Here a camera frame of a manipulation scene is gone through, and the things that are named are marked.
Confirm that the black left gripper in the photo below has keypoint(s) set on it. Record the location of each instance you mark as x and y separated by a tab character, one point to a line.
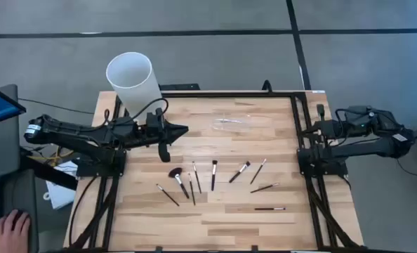
145	138

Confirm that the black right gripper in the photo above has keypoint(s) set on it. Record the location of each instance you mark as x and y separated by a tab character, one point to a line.
338	128

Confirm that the large black fan powder brush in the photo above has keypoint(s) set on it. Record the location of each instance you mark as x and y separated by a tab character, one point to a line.
175	172

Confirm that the medium round black makeup brush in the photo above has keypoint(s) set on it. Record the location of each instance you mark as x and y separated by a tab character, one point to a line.
213	175

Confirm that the angled black makeup brush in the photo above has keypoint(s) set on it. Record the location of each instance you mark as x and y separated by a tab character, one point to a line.
239	172

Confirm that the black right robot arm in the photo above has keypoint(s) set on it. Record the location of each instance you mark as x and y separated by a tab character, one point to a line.
370	149

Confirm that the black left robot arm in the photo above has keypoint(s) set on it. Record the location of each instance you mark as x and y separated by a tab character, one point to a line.
71	135

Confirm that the black power strip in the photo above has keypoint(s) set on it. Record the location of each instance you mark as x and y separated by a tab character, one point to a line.
180	86

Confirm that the clear acrylic brush holder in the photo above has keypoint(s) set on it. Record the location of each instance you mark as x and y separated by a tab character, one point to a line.
229	123

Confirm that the white cylindrical cup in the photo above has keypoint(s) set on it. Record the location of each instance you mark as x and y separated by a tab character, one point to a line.
134	84

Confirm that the white paper bag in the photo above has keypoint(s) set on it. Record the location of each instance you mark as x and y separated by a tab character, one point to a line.
59	196

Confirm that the black metal beam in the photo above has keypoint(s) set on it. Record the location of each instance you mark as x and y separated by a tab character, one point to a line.
47	172

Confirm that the grey side desk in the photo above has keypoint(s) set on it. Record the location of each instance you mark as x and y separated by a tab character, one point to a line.
5	151

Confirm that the person's hand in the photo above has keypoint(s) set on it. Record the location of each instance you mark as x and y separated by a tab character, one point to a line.
8	235

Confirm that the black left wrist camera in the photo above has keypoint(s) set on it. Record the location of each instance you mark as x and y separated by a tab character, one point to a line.
151	123

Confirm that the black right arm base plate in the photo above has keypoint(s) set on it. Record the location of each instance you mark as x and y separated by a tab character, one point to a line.
338	170

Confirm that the black aluminium table frame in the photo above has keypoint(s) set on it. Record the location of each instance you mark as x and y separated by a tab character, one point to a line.
229	94

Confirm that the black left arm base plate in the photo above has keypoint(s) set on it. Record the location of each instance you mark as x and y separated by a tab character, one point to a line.
89	168

